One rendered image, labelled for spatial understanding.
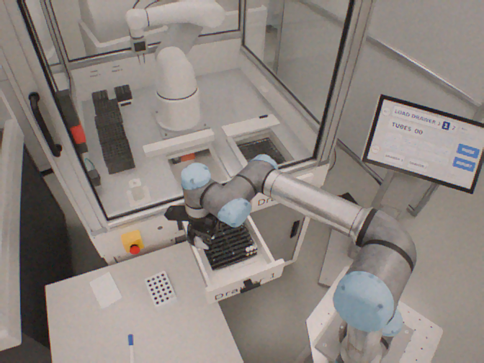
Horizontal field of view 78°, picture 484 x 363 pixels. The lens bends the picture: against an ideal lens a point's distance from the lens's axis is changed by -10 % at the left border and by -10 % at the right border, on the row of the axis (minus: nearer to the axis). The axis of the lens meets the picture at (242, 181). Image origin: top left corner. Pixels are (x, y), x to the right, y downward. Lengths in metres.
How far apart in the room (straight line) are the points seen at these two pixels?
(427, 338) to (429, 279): 1.14
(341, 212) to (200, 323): 0.70
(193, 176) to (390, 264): 0.49
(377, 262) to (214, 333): 0.73
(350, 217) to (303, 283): 1.46
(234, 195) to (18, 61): 0.58
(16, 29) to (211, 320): 1.04
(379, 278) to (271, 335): 1.44
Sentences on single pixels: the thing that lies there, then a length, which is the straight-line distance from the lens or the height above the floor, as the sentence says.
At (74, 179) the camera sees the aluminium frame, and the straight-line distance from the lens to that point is 1.06.
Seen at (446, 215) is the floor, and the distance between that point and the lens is 2.96.
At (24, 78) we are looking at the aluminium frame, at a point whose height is 1.58.
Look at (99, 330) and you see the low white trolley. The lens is 1.32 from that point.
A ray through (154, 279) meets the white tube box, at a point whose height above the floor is 0.78.
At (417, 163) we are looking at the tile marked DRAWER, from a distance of 1.57.
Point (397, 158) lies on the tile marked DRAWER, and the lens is 1.55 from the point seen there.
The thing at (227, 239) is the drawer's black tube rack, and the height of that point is 0.90.
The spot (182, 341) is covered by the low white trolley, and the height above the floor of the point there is 0.76.
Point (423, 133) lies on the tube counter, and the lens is 1.58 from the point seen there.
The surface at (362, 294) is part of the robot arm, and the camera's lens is 0.64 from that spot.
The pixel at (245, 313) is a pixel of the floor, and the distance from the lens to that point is 2.07.
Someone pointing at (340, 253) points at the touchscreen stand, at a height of 0.04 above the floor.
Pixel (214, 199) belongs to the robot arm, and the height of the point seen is 1.32.
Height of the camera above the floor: 1.95
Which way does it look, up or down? 48 degrees down
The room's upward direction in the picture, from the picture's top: 3 degrees clockwise
